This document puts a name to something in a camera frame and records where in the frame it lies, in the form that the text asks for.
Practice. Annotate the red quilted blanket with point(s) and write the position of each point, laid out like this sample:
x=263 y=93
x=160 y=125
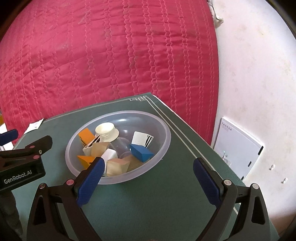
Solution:
x=104 y=58

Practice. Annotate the blue block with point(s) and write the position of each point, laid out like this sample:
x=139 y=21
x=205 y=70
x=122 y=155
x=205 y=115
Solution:
x=141 y=151

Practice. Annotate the white paper sheet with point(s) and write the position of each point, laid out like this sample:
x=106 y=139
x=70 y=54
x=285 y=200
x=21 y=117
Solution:
x=33 y=126

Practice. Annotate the cream square wooden block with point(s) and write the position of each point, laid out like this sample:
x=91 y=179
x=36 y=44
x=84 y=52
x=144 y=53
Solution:
x=135 y=164

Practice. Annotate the small white wall hook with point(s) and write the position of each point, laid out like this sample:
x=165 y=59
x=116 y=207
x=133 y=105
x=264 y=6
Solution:
x=272 y=167
x=284 y=180

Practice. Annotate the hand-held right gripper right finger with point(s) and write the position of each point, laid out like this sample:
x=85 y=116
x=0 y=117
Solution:
x=207 y=183

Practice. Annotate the white charger plug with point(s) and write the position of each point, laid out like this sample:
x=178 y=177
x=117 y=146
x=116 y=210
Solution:
x=109 y=154

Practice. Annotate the brown wooden block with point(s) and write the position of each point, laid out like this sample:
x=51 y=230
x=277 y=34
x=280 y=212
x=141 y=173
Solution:
x=99 y=149

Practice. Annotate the orange tiger-striped wedge block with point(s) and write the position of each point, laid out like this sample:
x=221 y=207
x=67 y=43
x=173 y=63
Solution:
x=86 y=160
x=86 y=135

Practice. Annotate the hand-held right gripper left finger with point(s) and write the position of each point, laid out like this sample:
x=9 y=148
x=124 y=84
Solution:
x=89 y=183

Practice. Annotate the white zebra-striped wedge block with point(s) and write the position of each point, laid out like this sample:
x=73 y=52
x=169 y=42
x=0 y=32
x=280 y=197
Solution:
x=92 y=141
x=141 y=138

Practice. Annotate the white paper booklet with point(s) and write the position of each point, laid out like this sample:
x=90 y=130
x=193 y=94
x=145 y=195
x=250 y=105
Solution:
x=235 y=146

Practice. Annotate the plain wooden wedge block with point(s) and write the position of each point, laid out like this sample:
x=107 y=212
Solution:
x=118 y=168

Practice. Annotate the translucent plastic bowl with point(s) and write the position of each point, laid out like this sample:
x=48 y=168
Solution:
x=143 y=122

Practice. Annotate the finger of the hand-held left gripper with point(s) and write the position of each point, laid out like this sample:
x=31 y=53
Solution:
x=9 y=136
x=39 y=144

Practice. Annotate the person's left forearm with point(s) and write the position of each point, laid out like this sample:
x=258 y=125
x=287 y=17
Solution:
x=8 y=213

